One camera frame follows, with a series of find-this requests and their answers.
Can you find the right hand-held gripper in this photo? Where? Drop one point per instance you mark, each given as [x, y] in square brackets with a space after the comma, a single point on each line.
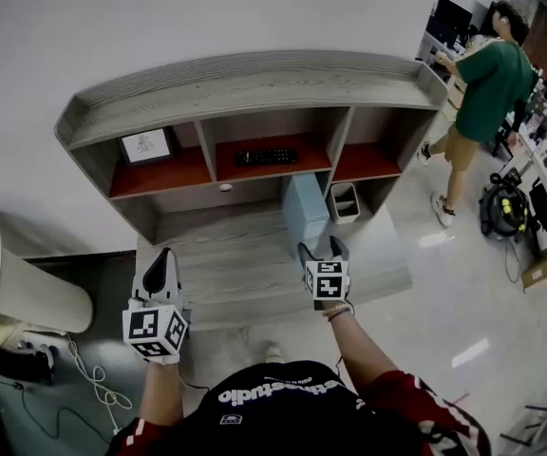
[328, 283]

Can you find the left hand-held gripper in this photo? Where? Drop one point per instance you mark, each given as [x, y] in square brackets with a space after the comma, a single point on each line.
[155, 330]

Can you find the grey wooden desk shelf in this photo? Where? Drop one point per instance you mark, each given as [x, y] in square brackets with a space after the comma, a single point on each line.
[254, 88]

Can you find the person's right forearm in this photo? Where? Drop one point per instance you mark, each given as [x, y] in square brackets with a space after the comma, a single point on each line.
[364, 354]

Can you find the person's left forearm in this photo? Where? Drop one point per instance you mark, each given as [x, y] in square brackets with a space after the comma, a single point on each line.
[159, 392]

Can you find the grey wooden table top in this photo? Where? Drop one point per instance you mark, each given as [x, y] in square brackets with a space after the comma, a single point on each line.
[235, 264]

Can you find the black computer monitor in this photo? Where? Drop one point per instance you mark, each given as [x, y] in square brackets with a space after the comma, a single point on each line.
[451, 19]

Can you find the white desktop bin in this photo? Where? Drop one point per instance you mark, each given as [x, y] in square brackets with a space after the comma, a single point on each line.
[345, 204]

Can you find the black remote control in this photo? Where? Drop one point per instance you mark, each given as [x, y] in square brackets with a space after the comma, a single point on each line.
[266, 157]

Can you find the person's leg with pale shoe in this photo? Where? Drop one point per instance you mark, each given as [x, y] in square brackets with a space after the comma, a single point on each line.
[274, 353]

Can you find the round white side table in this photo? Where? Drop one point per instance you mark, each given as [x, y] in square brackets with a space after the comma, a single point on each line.
[41, 292]

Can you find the cream ornate chair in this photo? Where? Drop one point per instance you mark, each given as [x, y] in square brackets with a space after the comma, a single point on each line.
[22, 330]

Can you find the person's black and red shirt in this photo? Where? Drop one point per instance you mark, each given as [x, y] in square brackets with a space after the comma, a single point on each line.
[297, 421]

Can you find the black backpack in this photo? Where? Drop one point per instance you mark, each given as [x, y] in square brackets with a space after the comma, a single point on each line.
[12, 359]

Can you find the black and yellow vacuum cleaner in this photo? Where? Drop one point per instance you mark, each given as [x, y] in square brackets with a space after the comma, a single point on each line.
[503, 209]

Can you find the flat cardboard box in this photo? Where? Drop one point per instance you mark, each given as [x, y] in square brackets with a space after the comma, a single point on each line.
[544, 266]

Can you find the black picture frame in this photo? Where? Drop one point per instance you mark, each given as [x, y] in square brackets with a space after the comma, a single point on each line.
[146, 146]

